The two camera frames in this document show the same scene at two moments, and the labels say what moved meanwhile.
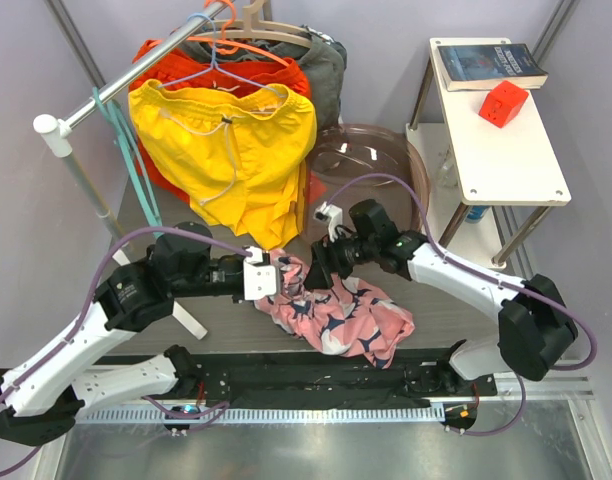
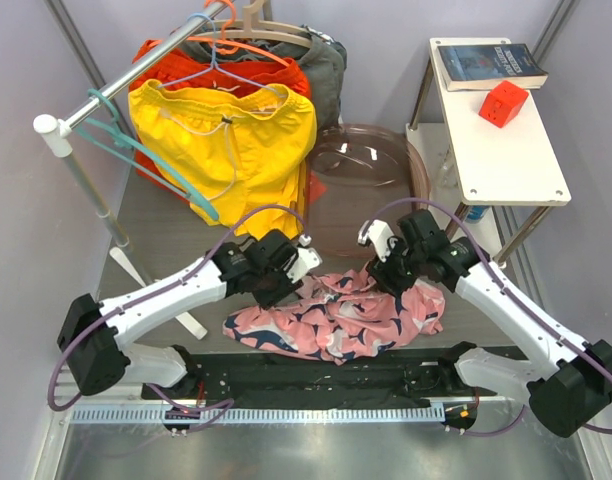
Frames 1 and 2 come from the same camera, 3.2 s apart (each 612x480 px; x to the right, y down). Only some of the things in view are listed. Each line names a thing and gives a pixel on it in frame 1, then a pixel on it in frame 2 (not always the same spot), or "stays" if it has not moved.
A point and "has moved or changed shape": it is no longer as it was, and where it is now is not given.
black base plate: x=282 y=375 stays
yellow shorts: x=242 y=156 stays
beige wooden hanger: x=252 y=25 stays
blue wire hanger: x=214 y=63 stays
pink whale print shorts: x=346 y=316 has moved or changed shape
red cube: x=503 y=103 stays
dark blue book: x=478 y=66 stays
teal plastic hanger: x=134 y=161 -> x=123 y=143
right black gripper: x=334 y=254 -> x=382 y=271
